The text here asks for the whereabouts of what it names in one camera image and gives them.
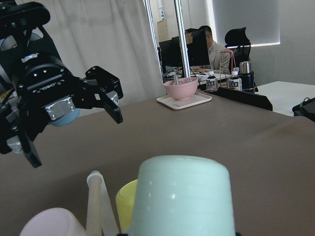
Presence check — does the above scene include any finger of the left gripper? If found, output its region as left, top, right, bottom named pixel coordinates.
left=0, top=110, right=42, bottom=168
left=85, top=66, right=124, bottom=124

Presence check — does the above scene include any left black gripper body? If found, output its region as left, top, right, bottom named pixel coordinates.
left=0, top=53, right=98, bottom=138

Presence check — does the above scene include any pink plastic cup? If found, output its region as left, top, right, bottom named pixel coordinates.
left=20, top=207, right=86, bottom=236

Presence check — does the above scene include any mint green plastic cup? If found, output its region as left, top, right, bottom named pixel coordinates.
left=128, top=155, right=236, bottom=236

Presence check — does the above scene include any white wooden cup holder rack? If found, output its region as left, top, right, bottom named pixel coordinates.
left=86, top=171, right=119, bottom=236

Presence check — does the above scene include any yellow plastic cup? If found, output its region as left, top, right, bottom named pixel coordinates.
left=116, top=179, right=138, bottom=232

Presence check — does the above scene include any metal spoon black tip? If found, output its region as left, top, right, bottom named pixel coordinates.
left=174, top=74, right=179, bottom=85

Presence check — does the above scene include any pink bowl of ice cubes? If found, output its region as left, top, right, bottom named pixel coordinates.
left=163, top=77, right=198, bottom=100

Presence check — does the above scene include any cream plastic tray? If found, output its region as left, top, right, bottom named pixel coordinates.
left=156, top=92, right=212, bottom=110

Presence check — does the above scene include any black monitor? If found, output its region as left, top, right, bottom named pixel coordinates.
left=191, top=30, right=209, bottom=66

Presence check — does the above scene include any tea bottle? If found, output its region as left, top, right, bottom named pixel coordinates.
left=206, top=71, right=218, bottom=92
left=228, top=71, right=242, bottom=91

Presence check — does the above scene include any seated person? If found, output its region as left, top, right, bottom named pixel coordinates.
left=191, top=25, right=230, bottom=74

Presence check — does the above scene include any black office chair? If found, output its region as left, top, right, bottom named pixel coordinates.
left=224, top=27, right=251, bottom=67

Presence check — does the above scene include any black flat bar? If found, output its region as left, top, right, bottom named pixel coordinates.
left=212, top=87, right=273, bottom=111

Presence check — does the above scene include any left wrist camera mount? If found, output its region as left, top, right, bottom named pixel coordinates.
left=0, top=1, right=60, bottom=58

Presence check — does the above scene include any aluminium frame post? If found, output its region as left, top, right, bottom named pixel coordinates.
left=174, top=0, right=190, bottom=78

